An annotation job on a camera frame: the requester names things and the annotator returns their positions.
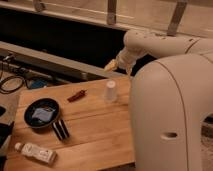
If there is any white ceramic cup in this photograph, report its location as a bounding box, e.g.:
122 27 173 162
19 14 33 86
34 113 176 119
104 80 117 102

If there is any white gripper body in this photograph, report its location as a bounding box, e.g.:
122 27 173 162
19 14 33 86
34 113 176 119
116 48 138 75

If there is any blue object on left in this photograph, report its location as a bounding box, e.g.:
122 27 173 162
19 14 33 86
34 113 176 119
29 79 47 89

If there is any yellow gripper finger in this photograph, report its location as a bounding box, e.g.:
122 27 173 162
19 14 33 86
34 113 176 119
104 59 118 71

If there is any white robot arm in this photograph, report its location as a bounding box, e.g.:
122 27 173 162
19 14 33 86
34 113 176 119
105 30 213 171

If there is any wooden board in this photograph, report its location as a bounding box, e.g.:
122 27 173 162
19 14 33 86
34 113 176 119
4 76 134 171

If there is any blue cloth in bowl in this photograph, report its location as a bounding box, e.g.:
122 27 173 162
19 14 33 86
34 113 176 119
32 108 55 122

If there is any black cable loop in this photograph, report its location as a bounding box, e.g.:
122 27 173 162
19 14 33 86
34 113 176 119
0 74 26 95

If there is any metal rail frame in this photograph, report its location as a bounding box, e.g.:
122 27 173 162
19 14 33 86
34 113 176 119
0 41 124 81

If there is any black round bowl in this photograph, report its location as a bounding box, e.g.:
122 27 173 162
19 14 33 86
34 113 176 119
24 98 60 129

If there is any white plastic bottle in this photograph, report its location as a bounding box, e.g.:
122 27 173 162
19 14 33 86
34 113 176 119
14 142 56 165

